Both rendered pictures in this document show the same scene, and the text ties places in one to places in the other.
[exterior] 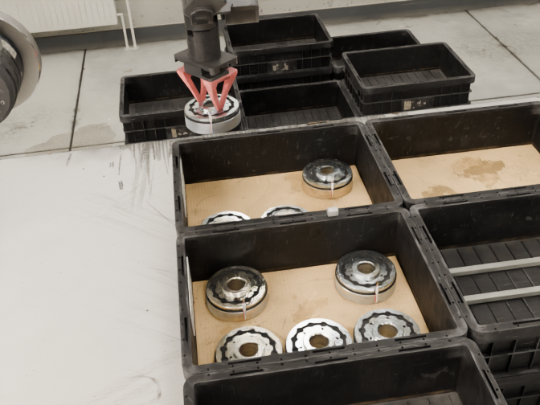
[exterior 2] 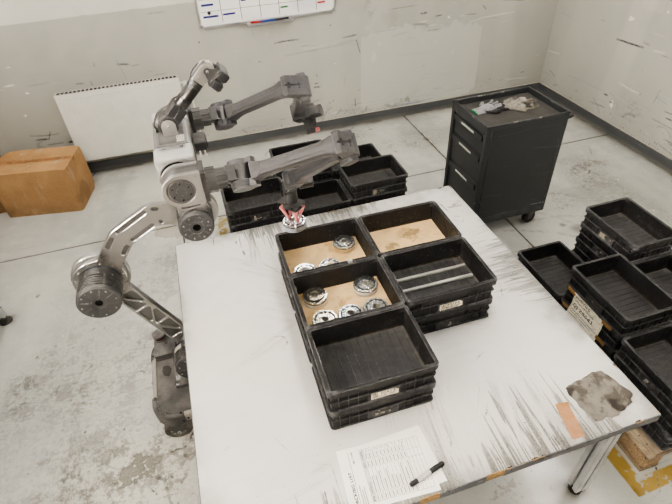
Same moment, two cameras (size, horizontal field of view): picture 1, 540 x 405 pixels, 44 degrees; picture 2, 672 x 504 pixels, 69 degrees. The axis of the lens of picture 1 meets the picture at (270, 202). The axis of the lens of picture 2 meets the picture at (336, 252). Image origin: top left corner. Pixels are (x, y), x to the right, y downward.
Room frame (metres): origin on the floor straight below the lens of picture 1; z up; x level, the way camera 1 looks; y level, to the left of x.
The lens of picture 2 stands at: (-0.64, 0.17, 2.31)
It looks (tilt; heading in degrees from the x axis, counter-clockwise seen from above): 40 degrees down; 352
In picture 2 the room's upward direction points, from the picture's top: 3 degrees counter-clockwise
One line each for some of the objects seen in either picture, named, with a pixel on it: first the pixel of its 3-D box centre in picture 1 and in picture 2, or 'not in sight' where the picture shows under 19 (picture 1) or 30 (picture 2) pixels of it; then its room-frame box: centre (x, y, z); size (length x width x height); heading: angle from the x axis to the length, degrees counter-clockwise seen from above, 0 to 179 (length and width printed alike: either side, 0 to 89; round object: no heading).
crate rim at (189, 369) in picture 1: (308, 284); (345, 291); (0.74, -0.05, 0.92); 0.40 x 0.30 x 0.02; 96
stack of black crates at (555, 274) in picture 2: not in sight; (554, 280); (1.21, -1.38, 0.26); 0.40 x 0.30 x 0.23; 7
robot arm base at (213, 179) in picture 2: not in sight; (214, 179); (0.83, 0.36, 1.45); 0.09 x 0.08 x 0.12; 7
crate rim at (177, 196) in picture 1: (279, 175); (324, 246); (1.04, -0.02, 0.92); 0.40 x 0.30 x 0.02; 96
